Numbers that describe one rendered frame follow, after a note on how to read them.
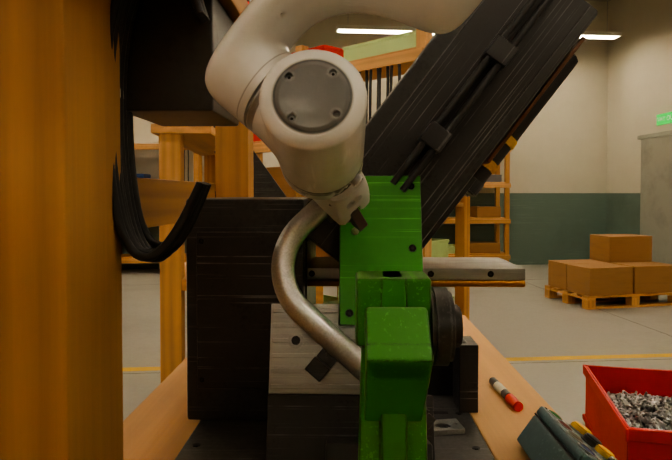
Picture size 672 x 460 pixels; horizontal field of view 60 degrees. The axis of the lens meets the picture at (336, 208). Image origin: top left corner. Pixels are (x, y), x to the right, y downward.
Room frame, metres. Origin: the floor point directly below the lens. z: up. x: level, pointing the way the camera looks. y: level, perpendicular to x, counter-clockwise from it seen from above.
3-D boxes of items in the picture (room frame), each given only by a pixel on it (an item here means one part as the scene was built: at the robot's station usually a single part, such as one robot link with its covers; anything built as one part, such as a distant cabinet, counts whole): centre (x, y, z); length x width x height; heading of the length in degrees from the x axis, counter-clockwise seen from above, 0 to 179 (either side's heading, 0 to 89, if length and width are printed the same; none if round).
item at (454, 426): (0.85, -0.16, 0.90); 0.06 x 0.04 x 0.01; 97
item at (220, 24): (0.81, 0.21, 1.42); 0.17 x 0.12 x 0.15; 179
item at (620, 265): (6.72, -3.18, 0.37); 1.20 x 0.80 x 0.74; 103
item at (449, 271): (0.99, -0.10, 1.11); 0.39 x 0.16 x 0.03; 89
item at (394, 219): (0.84, -0.06, 1.17); 0.13 x 0.12 x 0.20; 179
